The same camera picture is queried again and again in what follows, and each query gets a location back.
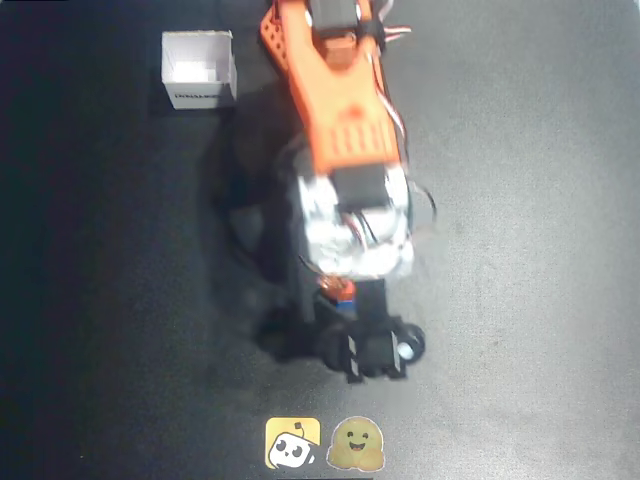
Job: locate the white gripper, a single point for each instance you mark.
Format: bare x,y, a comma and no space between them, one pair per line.
376,354

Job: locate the red cube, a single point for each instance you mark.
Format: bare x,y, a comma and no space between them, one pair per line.
344,298

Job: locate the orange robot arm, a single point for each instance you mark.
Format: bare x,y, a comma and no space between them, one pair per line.
345,125

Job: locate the smiling hugging face sticker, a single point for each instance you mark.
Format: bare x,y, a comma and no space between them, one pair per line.
356,444

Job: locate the yellow robot sticker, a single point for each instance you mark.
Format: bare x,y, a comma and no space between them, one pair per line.
292,442

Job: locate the white cardboard box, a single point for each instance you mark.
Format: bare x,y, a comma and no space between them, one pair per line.
197,62

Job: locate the black gripper-mounted camera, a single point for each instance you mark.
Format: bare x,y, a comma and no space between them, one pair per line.
375,355

